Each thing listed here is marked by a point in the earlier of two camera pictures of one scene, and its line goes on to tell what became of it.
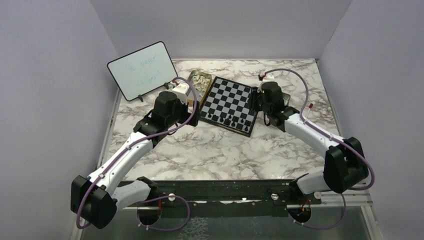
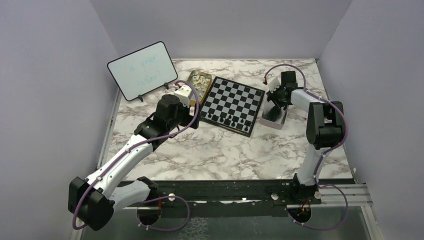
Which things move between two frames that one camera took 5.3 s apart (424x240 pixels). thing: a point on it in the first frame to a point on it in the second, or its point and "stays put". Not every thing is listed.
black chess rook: (227, 121) stays put
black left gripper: (187, 115) stays put
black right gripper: (255, 106) to (271, 96)
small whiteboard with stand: (143, 70) stays put
